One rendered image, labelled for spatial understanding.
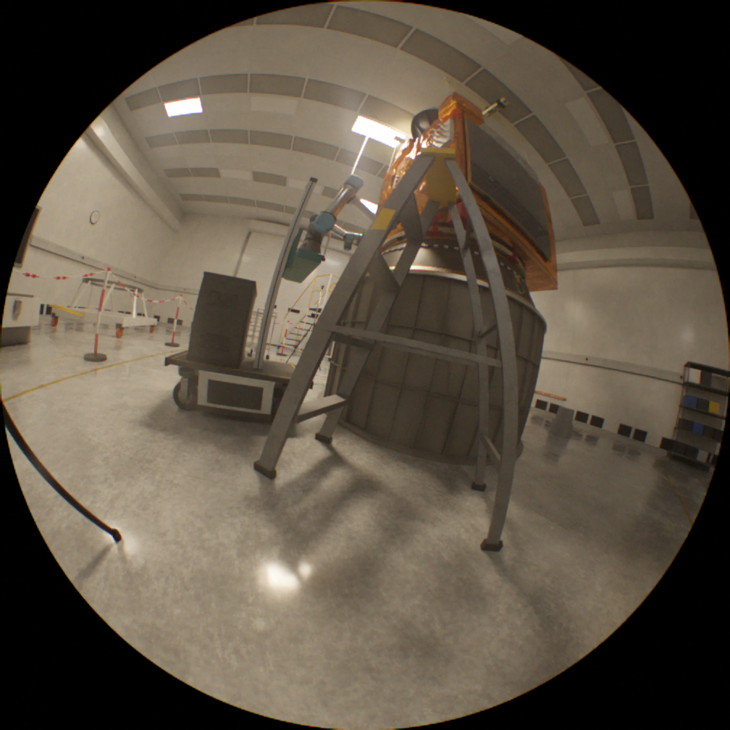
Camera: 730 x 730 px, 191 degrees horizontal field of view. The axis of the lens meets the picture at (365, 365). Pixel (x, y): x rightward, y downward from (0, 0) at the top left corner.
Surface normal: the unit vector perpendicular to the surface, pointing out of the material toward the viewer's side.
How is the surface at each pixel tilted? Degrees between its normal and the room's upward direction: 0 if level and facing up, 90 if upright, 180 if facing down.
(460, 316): 90
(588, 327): 90
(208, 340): 90
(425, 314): 90
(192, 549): 0
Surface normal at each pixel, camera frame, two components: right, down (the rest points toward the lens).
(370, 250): -0.32, -0.06
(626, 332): -0.91, -0.17
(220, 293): 0.46, 0.16
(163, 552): 0.21, -0.98
